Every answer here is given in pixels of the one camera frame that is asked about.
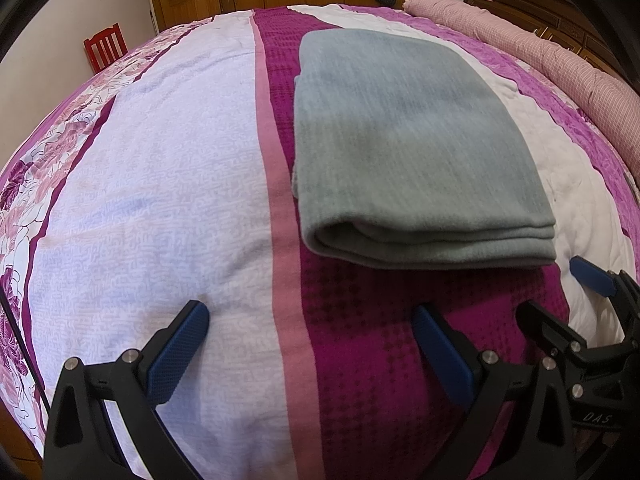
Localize wooden bed headboard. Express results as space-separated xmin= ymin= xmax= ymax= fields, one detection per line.
xmin=461 ymin=0 xmax=640 ymax=86

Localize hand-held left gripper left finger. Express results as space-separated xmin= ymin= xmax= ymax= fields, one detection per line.
xmin=44 ymin=300 xmax=211 ymax=480

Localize red wooden chair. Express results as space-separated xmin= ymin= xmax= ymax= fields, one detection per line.
xmin=83 ymin=22 xmax=126 ymax=75

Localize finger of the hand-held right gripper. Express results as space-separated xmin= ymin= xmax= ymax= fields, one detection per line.
xmin=570 ymin=255 xmax=640 ymax=346
xmin=516 ymin=300 xmax=583 ymax=360

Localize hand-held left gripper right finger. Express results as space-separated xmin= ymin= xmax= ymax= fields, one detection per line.
xmin=411 ymin=304 xmax=576 ymax=480

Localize purple floral blanket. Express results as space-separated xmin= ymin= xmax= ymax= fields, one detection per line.
xmin=0 ymin=2 xmax=640 ymax=480

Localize long pink checked pillow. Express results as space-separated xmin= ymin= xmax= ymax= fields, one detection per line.
xmin=404 ymin=0 xmax=640 ymax=161

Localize grey pants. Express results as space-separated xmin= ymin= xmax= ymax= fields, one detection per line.
xmin=291 ymin=27 xmax=558 ymax=270

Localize black cable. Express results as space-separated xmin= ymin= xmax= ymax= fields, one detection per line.
xmin=0 ymin=280 xmax=51 ymax=406

